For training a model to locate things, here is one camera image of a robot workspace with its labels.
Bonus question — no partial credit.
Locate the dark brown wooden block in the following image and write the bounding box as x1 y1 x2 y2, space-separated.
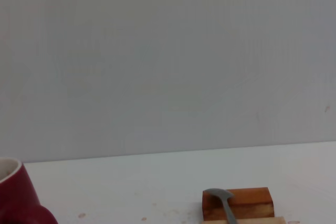
202 187 276 221

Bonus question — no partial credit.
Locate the blue handled metal spoon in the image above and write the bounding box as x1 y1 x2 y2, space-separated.
203 188 239 224

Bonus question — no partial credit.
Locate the red ceramic cup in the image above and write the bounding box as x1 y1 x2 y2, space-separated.
0 157 59 224

